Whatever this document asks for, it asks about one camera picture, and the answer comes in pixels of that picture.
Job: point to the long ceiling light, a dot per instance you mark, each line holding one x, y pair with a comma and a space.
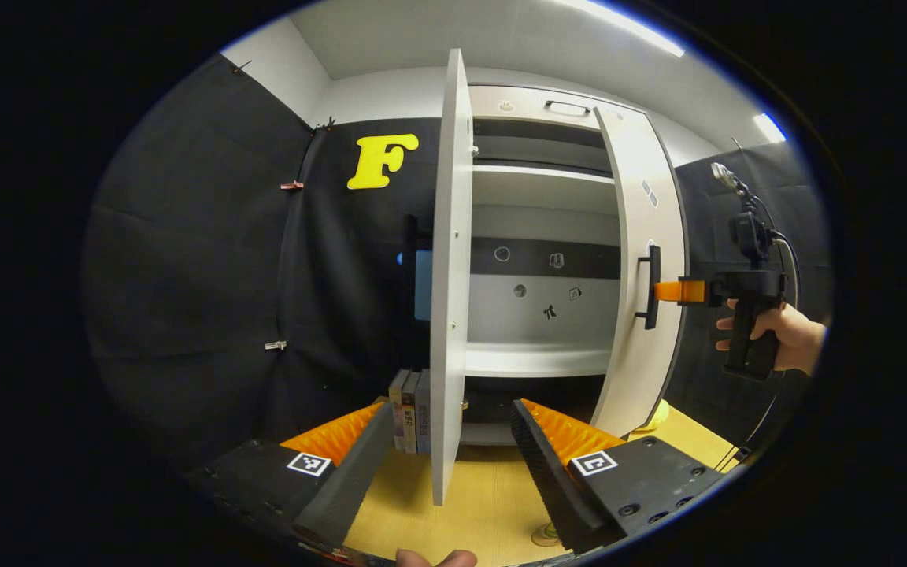
634, 27

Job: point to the small ceiling light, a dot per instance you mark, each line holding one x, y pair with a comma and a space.
768, 127

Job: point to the dark monitor screen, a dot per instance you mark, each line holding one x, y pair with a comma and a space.
423, 283

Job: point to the white cabinet door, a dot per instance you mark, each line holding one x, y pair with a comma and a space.
634, 370
451, 276

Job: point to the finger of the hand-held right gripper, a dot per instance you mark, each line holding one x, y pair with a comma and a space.
680, 291

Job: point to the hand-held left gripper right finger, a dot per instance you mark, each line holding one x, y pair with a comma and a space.
548, 480

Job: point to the black binder clip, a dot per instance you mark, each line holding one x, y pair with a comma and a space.
325, 124

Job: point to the white and grey cabinet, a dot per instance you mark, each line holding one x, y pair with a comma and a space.
540, 224

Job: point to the black backdrop cloth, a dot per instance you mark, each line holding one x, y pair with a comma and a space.
186, 260

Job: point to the blue grey spine book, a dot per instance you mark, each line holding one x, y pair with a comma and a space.
423, 413

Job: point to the yellow toy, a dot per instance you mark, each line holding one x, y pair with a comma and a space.
658, 416

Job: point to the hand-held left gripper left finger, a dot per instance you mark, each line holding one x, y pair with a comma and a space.
351, 480

